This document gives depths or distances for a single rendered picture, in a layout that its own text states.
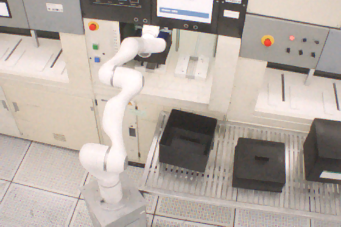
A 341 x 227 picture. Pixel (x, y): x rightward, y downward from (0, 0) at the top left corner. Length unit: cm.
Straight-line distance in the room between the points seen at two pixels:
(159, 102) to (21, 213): 140
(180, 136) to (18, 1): 125
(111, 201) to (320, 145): 117
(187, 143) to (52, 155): 139
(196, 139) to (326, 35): 96
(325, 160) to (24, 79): 203
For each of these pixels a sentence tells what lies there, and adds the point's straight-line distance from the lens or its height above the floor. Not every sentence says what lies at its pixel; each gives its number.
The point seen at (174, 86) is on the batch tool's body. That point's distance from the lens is 244.
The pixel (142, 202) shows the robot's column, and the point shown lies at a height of 76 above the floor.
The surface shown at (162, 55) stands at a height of 103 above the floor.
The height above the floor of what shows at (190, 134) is 77.
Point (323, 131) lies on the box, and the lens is 221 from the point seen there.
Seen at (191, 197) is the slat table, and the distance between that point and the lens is 208.
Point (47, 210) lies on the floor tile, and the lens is 299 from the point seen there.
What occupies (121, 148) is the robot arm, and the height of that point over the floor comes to 119.
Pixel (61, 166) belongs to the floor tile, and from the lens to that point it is 317.
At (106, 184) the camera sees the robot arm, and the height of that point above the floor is 99.
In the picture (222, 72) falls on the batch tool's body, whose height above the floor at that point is 119.
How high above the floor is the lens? 258
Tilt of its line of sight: 46 degrees down
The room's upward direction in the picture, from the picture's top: 2 degrees clockwise
